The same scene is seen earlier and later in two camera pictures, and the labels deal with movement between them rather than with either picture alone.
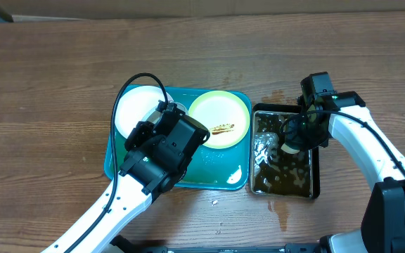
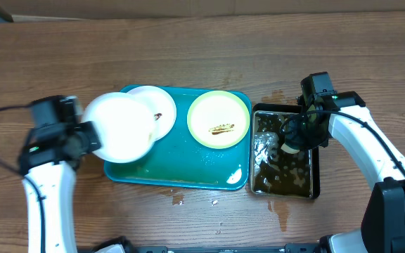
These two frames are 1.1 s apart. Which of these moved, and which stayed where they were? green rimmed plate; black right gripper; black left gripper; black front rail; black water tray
Moved: black left gripper
Stayed: black water tray; black front rail; green rimmed plate; black right gripper
